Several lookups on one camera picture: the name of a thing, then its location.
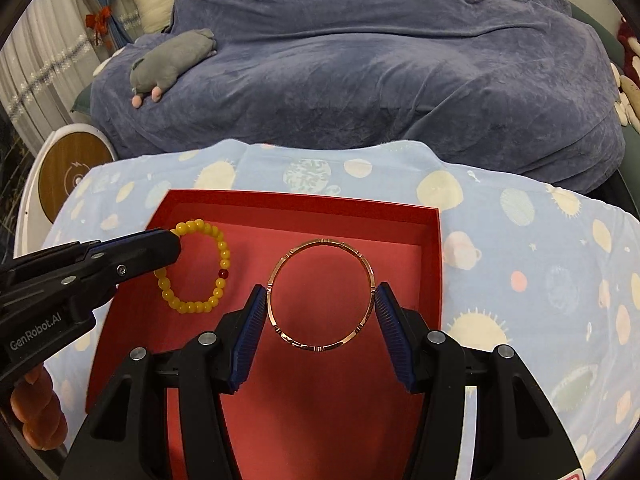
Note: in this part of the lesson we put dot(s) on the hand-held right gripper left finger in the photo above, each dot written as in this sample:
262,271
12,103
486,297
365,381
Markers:
248,340

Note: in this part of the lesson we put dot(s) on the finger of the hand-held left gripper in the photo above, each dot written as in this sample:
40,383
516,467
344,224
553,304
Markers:
140,255

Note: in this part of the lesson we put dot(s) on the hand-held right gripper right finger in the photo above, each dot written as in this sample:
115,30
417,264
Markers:
395,340

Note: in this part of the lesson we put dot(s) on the red cardboard box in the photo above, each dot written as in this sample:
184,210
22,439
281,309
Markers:
325,410

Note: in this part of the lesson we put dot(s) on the rose gold bangle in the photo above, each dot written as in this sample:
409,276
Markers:
324,241

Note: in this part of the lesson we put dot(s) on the orange lumpy toy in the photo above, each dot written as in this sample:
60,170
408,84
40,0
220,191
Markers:
37,410

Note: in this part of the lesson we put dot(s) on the white round wooden-top table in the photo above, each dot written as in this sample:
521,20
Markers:
65,180

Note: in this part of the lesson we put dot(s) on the light blue printed cloth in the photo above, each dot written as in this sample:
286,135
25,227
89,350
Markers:
525,285

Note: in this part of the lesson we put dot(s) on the grey plush toy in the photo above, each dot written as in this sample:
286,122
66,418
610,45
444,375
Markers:
170,57

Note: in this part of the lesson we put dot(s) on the white sheer curtain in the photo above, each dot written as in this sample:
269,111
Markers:
45,60

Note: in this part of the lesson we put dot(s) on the red bow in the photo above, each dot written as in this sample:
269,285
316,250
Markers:
97,20

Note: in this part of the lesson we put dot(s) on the blue-grey velvet blanket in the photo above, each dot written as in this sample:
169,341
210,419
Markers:
375,60

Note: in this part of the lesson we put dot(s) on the cream plush toy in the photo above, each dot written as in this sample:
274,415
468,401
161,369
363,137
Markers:
629,100

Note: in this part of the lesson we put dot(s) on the red plush toy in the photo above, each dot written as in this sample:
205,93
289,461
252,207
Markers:
629,40

